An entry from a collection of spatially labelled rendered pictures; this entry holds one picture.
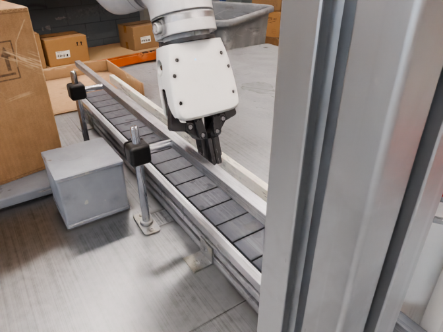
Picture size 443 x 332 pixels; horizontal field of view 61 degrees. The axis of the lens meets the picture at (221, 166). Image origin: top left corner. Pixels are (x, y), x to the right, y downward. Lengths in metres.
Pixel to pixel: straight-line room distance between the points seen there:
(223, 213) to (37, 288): 0.25
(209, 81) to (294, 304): 0.38
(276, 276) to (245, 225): 0.34
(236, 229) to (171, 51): 0.24
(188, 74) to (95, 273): 0.29
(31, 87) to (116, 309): 0.39
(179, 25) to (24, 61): 0.29
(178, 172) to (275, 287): 0.46
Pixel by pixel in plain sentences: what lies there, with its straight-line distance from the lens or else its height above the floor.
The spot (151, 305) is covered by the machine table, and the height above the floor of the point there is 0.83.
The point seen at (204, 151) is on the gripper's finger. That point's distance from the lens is 0.53.
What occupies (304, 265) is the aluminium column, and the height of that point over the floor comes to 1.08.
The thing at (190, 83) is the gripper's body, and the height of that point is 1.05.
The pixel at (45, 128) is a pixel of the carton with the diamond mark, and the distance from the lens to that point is 0.72.
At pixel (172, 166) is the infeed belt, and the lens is 0.63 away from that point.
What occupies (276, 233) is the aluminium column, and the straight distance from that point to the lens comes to 0.15.
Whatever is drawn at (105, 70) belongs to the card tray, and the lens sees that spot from 1.36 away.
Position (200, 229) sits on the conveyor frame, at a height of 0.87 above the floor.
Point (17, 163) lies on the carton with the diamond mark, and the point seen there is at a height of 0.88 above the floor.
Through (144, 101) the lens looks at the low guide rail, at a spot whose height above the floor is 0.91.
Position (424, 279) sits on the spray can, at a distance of 0.33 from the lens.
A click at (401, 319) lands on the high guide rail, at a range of 0.33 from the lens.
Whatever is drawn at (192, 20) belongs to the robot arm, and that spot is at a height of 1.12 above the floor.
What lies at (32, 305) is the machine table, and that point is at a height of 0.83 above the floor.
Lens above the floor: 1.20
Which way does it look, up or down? 31 degrees down
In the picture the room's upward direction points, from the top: straight up
